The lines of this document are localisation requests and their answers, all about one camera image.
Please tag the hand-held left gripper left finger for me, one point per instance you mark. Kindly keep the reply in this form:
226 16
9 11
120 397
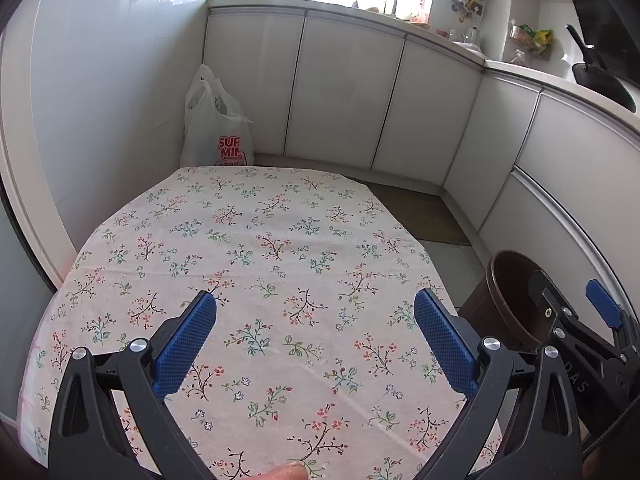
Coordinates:
185 350

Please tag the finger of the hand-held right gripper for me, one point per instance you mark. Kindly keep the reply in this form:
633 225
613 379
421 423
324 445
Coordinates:
545 295
602 302

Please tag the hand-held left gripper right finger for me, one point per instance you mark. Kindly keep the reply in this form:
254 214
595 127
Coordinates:
445 345

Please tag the brown plastic trash bin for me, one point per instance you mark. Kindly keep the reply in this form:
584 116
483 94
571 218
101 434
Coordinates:
500 305

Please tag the person's left hand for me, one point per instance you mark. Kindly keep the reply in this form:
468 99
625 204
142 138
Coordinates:
285 472

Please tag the floral tablecloth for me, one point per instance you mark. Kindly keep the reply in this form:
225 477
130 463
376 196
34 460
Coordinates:
280 240

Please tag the black wok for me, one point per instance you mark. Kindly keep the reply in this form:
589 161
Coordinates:
605 85

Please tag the white plastic shopping bag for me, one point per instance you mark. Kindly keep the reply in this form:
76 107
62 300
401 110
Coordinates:
220 135

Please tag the green and yellow packages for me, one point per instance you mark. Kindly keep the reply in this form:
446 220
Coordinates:
532 37

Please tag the white kitchen cabinets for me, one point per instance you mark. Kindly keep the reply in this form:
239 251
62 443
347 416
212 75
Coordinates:
340 95

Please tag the black range hood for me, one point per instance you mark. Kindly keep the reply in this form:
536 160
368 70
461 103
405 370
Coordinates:
610 10

